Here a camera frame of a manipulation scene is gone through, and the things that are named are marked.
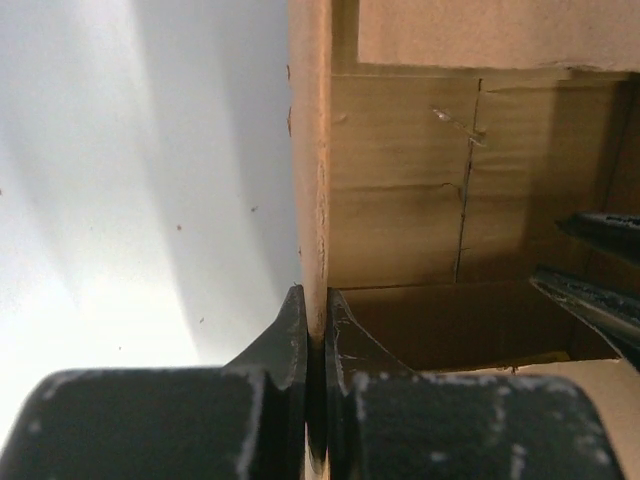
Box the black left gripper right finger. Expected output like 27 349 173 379
325 290 623 479

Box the brown cardboard express box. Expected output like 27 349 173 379
287 1 639 479

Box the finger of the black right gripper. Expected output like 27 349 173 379
556 212 639 260
530 267 639 371

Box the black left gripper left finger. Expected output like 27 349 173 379
1 286 307 479

